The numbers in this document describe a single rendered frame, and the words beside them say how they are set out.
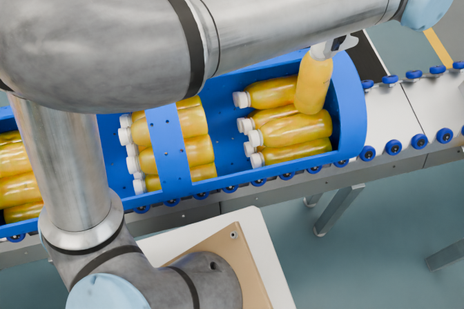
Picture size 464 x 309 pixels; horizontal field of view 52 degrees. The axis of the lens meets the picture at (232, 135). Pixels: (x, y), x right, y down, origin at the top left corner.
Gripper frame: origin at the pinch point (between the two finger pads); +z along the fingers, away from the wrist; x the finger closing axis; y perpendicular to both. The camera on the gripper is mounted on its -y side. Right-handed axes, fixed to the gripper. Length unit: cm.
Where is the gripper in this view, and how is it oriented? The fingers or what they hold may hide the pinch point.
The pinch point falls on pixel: (321, 45)
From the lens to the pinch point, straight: 95.3
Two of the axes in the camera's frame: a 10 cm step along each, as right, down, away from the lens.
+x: -2.5, -8.8, 4.2
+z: -0.4, 4.4, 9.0
